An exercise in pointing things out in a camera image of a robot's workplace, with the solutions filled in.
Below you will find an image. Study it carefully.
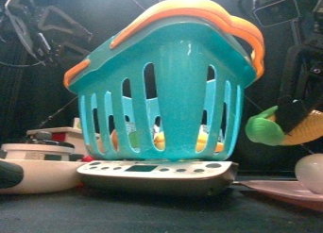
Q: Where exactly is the toy corn with green husk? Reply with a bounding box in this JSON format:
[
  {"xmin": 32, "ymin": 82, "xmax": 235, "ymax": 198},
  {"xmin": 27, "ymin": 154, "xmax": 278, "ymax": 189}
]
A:
[{"xmin": 245, "ymin": 105, "xmax": 323, "ymax": 147}]

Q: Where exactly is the white toy egg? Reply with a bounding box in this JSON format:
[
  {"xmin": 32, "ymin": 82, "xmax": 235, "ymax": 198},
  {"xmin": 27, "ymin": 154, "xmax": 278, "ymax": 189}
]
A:
[{"xmin": 294, "ymin": 153, "xmax": 323, "ymax": 195}]

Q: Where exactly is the pink plate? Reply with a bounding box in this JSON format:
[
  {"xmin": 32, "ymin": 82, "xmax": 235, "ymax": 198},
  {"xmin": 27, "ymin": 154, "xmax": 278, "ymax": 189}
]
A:
[{"xmin": 239, "ymin": 179, "xmax": 323, "ymax": 212}]

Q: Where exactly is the yellow toy food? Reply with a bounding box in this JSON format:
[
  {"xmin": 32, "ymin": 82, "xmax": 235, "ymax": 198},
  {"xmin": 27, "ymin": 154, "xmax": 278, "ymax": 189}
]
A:
[{"xmin": 153, "ymin": 131, "xmax": 168, "ymax": 152}]

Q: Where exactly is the grey toy kitchen scale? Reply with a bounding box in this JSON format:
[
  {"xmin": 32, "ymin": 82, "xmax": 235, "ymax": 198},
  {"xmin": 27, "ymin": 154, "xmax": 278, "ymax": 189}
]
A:
[{"xmin": 75, "ymin": 159, "xmax": 240, "ymax": 197}]

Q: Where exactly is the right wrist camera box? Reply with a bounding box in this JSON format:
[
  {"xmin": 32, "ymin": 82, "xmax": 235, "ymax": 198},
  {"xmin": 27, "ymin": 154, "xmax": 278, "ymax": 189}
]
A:
[{"xmin": 251, "ymin": 0, "xmax": 303, "ymax": 27}]

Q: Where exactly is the teal basket with orange handles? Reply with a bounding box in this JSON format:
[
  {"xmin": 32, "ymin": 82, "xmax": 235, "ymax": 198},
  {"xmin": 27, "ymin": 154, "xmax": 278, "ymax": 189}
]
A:
[{"xmin": 62, "ymin": 0, "xmax": 267, "ymax": 162}]

